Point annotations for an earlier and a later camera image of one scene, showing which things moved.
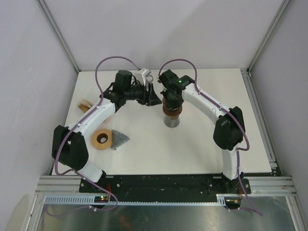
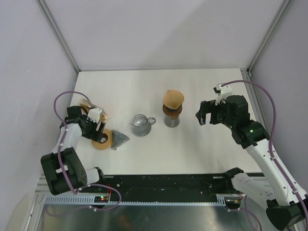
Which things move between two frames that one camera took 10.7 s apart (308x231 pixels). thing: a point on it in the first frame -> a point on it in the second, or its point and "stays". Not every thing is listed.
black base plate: x=133 y=186 stays
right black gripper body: x=172 y=102 -> x=218 y=112
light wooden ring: x=102 y=138 stays
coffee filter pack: x=85 y=104 stays
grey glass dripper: x=117 y=139 stays
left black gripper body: x=138 y=93 -> x=90 y=132
